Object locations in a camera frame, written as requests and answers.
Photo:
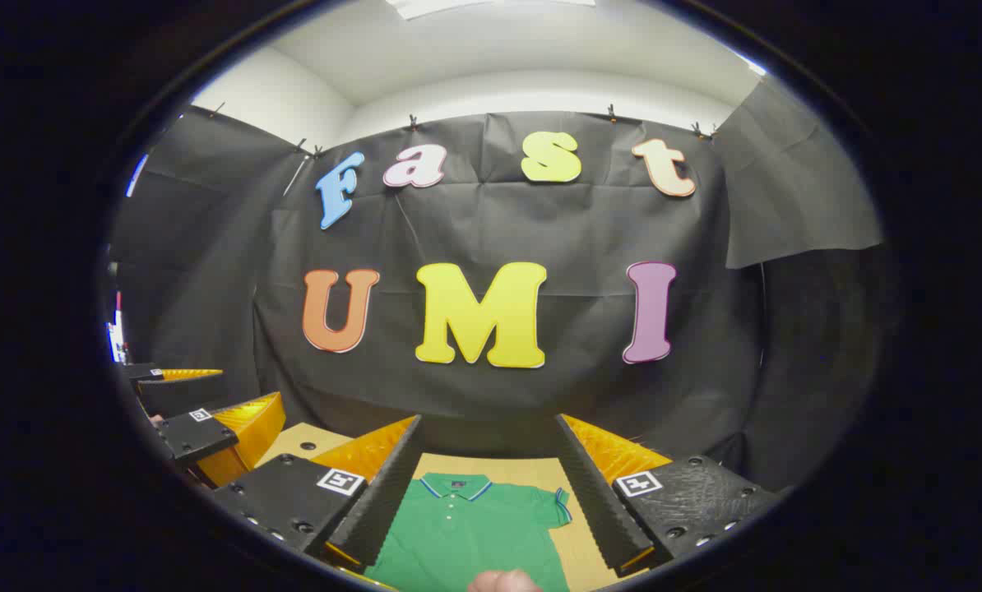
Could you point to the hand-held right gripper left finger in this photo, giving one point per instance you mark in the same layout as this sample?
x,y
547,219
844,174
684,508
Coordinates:
x,y
380,501

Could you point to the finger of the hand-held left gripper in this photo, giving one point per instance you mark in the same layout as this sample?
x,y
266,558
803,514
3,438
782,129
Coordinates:
x,y
174,396
199,434

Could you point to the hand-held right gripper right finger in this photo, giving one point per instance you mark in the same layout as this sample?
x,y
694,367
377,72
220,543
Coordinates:
x,y
594,501

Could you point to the green T-shirt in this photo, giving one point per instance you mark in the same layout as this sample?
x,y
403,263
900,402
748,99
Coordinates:
x,y
466,534

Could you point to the black backdrop cloth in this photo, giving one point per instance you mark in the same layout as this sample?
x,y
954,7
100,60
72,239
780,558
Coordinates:
x,y
491,222

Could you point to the row of black backdrop clips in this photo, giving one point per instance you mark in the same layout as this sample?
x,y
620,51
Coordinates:
x,y
413,123

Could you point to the ceiling light panel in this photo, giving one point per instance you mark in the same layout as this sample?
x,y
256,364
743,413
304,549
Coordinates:
x,y
474,5

